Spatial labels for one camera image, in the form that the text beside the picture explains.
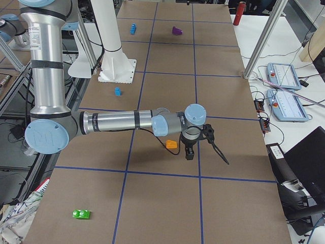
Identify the purple trapezoid block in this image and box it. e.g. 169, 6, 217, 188
172, 26, 183, 36

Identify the small blue block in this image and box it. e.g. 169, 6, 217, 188
114, 87, 122, 96

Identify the patterned cloth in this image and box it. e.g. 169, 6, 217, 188
1, 192, 43, 243

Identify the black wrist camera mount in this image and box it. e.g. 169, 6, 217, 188
203, 124, 229, 165

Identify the long blue stud block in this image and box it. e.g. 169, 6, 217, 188
130, 23, 137, 35

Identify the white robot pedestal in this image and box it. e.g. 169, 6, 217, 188
91, 0, 137, 83

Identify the long reacher grabber stick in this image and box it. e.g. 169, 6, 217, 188
255, 77, 324, 108

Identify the red cylinder bottle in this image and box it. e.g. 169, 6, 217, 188
233, 1, 246, 26

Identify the brown paper table cover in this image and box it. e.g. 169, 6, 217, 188
25, 1, 291, 243

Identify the orange trapezoid block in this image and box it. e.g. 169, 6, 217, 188
166, 139, 178, 149

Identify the far teach pendant tablet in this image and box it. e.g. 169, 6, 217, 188
267, 63, 302, 90

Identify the aluminium frame post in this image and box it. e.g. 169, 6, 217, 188
243, 0, 288, 80

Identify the near teach pendant tablet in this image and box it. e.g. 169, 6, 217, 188
267, 89, 309, 122

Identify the teach pendant tablet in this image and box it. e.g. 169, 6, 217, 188
267, 63, 302, 90
267, 89, 309, 122

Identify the green stud block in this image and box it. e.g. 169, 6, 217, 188
72, 209, 91, 220

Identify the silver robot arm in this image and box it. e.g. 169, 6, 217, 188
20, 1, 210, 160

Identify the black laptop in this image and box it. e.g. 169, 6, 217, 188
284, 126, 324, 203

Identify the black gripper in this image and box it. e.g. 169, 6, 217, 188
181, 132, 202, 160

